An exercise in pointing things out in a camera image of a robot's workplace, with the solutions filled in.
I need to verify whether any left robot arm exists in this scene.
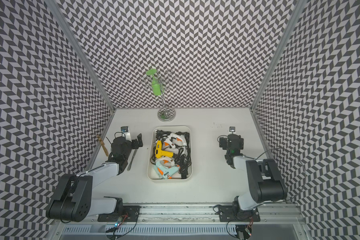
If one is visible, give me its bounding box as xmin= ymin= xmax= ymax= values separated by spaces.
xmin=46 ymin=133 xmax=144 ymax=223

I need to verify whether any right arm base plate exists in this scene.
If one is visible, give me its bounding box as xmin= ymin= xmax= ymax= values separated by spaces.
xmin=213 ymin=205 xmax=261 ymax=223

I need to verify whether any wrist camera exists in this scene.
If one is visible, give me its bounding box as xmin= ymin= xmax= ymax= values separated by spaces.
xmin=229 ymin=127 xmax=236 ymax=134
xmin=121 ymin=126 xmax=132 ymax=142

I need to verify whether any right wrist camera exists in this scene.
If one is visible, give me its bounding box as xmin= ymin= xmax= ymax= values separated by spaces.
xmin=229 ymin=127 xmax=236 ymax=134

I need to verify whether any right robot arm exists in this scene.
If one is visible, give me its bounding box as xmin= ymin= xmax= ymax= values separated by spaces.
xmin=218 ymin=134 xmax=288 ymax=219

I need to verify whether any cream plastic storage box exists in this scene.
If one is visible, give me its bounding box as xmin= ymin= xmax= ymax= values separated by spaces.
xmin=146 ymin=125 xmax=194 ymax=182

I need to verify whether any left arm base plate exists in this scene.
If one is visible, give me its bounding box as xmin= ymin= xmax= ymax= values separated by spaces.
xmin=98 ymin=205 xmax=141 ymax=223

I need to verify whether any chrome hook stand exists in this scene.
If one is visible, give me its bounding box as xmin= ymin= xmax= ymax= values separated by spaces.
xmin=141 ymin=69 xmax=178 ymax=122

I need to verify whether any wooden stick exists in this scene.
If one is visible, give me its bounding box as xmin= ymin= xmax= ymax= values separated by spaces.
xmin=97 ymin=135 xmax=109 ymax=157

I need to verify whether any green spray bottle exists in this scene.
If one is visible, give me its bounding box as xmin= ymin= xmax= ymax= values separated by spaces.
xmin=146 ymin=69 xmax=162 ymax=96

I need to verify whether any light blue hot glue gun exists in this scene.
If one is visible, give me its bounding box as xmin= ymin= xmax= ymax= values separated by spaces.
xmin=153 ymin=166 xmax=164 ymax=179

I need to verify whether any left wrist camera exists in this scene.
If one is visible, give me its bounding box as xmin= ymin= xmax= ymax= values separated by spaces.
xmin=121 ymin=126 xmax=132 ymax=142

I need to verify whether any aluminium front rail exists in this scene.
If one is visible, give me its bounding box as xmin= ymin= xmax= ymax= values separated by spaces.
xmin=52 ymin=203 xmax=304 ymax=224

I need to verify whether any yellow hot glue gun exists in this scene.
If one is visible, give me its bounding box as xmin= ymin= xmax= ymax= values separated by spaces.
xmin=155 ymin=140 xmax=174 ymax=159

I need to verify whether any metal knife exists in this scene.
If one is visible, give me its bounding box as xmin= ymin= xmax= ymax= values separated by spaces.
xmin=127 ymin=149 xmax=138 ymax=171

